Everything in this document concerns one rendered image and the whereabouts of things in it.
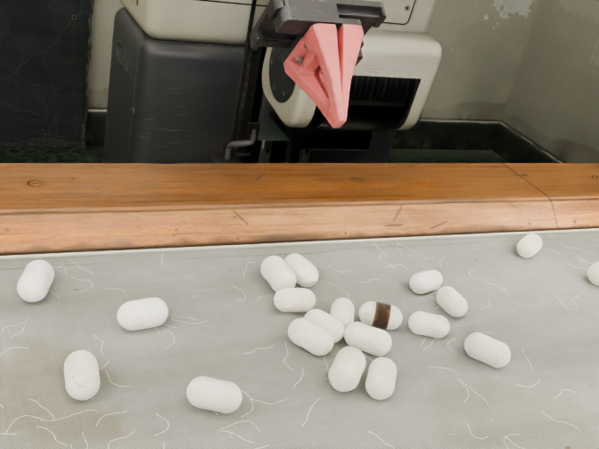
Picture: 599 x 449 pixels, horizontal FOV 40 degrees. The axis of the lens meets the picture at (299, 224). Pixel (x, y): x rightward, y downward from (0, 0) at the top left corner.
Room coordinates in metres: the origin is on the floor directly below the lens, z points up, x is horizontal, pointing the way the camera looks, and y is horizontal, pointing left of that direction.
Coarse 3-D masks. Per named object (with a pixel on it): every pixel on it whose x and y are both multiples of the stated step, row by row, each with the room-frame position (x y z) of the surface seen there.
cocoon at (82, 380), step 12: (72, 360) 0.39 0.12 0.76; (84, 360) 0.39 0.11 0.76; (96, 360) 0.40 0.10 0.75; (72, 372) 0.38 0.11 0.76; (84, 372) 0.38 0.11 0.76; (96, 372) 0.38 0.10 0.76; (72, 384) 0.37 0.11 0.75; (84, 384) 0.37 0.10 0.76; (96, 384) 0.38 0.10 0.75; (72, 396) 0.37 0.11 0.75; (84, 396) 0.37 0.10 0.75
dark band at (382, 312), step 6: (378, 306) 0.52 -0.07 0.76; (384, 306) 0.52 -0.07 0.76; (390, 306) 0.52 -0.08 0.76; (378, 312) 0.52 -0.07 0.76; (384, 312) 0.52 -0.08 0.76; (378, 318) 0.52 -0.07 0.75; (384, 318) 0.52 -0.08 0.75; (372, 324) 0.52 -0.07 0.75; (378, 324) 0.52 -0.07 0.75; (384, 324) 0.52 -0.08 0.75
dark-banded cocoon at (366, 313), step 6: (366, 306) 0.52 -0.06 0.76; (372, 306) 0.52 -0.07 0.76; (396, 306) 0.53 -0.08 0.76; (360, 312) 0.52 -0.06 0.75; (366, 312) 0.52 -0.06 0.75; (372, 312) 0.52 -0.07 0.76; (390, 312) 0.52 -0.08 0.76; (396, 312) 0.52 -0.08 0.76; (360, 318) 0.52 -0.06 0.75; (366, 318) 0.52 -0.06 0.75; (372, 318) 0.52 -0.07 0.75; (390, 318) 0.52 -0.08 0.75; (396, 318) 0.52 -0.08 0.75; (402, 318) 0.52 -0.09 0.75; (390, 324) 0.52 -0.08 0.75; (396, 324) 0.52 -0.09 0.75
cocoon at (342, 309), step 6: (336, 300) 0.52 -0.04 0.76; (342, 300) 0.52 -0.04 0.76; (348, 300) 0.52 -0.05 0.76; (336, 306) 0.51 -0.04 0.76; (342, 306) 0.51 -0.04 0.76; (348, 306) 0.51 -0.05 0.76; (336, 312) 0.51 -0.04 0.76; (342, 312) 0.51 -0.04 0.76; (348, 312) 0.51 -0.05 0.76; (354, 312) 0.52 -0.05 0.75; (336, 318) 0.50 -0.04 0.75; (342, 318) 0.50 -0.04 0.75; (348, 318) 0.50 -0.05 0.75; (348, 324) 0.50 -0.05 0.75
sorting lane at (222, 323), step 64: (0, 256) 0.51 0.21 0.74; (64, 256) 0.53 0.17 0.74; (128, 256) 0.55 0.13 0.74; (192, 256) 0.57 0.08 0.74; (256, 256) 0.59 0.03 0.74; (320, 256) 0.61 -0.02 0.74; (384, 256) 0.64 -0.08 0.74; (448, 256) 0.67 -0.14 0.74; (512, 256) 0.69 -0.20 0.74; (576, 256) 0.72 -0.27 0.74; (0, 320) 0.44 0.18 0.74; (64, 320) 0.45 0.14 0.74; (192, 320) 0.48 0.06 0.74; (256, 320) 0.50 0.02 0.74; (448, 320) 0.55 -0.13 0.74; (512, 320) 0.57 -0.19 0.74; (576, 320) 0.60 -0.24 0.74; (0, 384) 0.38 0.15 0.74; (64, 384) 0.39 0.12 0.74; (128, 384) 0.40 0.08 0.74; (256, 384) 0.43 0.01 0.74; (320, 384) 0.44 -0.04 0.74; (448, 384) 0.47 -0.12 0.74; (512, 384) 0.49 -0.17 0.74; (576, 384) 0.50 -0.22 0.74; (0, 448) 0.33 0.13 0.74; (64, 448) 0.34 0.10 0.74; (128, 448) 0.35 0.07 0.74; (192, 448) 0.36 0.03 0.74; (256, 448) 0.37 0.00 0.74; (320, 448) 0.38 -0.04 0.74; (384, 448) 0.39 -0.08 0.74; (448, 448) 0.40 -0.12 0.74; (512, 448) 0.42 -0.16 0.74; (576, 448) 0.43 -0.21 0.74
